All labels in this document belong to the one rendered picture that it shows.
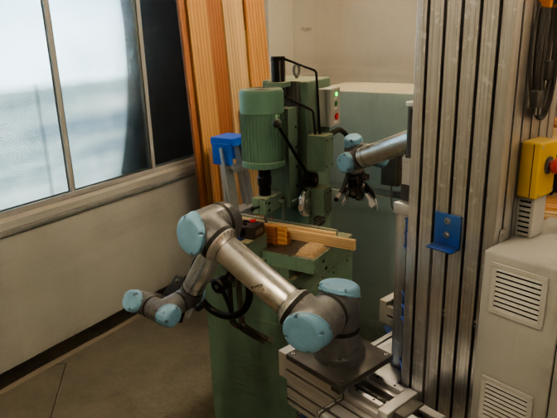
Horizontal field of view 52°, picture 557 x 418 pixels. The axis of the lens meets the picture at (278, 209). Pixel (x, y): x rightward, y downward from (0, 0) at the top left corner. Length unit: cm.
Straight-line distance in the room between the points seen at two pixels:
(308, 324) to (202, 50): 256
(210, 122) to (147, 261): 99
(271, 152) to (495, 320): 114
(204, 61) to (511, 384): 282
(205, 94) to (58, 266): 138
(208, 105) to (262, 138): 157
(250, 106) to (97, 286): 172
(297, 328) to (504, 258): 53
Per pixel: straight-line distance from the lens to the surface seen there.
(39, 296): 328
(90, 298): 350
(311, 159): 240
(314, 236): 228
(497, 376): 151
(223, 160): 315
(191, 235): 160
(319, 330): 146
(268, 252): 222
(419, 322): 164
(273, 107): 220
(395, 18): 444
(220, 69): 391
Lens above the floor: 173
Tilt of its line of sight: 18 degrees down
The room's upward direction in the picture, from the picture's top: 2 degrees counter-clockwise
